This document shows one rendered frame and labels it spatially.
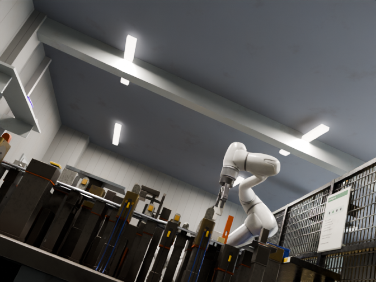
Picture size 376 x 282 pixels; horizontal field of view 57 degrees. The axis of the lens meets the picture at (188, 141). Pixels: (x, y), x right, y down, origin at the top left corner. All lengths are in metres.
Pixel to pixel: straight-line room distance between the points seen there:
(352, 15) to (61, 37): 3.70
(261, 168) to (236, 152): 0.16
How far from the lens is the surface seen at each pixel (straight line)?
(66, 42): 5.34
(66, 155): 9.04
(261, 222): 2.26
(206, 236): 1.50
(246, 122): 5.22
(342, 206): 1.86
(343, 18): 3.80
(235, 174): 1.83
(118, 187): 2.06
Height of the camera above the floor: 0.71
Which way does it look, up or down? 24 degrees up
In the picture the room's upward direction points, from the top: 21 degrees clockwise
